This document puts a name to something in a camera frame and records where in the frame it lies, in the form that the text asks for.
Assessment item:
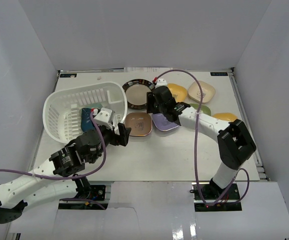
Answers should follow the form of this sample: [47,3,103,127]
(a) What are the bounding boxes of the dark blue shell plate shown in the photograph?
[80,108,95,133]

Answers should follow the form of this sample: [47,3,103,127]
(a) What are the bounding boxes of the teal rectangular divided plate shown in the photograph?
[90,102,103,109]

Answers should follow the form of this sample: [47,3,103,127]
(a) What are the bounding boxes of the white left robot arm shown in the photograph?
[0,123,132,224]

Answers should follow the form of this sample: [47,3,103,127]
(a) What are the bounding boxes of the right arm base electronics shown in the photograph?
[189,183,243,213]

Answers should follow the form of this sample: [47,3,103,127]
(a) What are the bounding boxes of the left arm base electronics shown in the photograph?
[58,185,109,210]

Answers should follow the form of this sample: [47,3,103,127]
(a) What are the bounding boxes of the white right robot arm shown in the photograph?
[146,86,257,200]

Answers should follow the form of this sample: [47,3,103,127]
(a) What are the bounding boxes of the white plastic dish bin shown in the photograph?
[42,81,128,144]

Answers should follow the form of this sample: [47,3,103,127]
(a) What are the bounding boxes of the round black rimmed plate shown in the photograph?
[122,78,155,110]

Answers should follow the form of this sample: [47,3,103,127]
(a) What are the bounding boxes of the brown square panda dish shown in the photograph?
[124,112,153,137]

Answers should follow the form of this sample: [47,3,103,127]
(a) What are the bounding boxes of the purple square panda dish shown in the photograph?
[151,113,179,132]

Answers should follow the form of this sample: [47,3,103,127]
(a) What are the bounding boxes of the yellow square panda dish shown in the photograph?
[167,83,188,102]

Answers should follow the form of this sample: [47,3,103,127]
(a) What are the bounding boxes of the cream square panda dish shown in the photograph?
[187,80,216,104]

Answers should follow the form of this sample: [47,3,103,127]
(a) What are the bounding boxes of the papers at table back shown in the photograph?
[124,67,173,73]

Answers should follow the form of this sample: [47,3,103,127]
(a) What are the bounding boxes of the green square panda dish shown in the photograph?
[189,103,212,116]

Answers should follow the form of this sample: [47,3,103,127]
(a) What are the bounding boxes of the yellow square dish right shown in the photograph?
[212,112,238,122]

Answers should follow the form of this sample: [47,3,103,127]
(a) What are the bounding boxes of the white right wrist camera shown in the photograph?
[152,77,168,88]

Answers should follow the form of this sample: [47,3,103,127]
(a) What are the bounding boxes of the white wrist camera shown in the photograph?
[93,107,115,130]
[152,77,168,88]

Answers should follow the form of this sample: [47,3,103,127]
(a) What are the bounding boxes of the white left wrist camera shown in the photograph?
[93,107,115,130]

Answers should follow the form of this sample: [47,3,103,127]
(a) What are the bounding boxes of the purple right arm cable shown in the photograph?
[153,69,250,207]

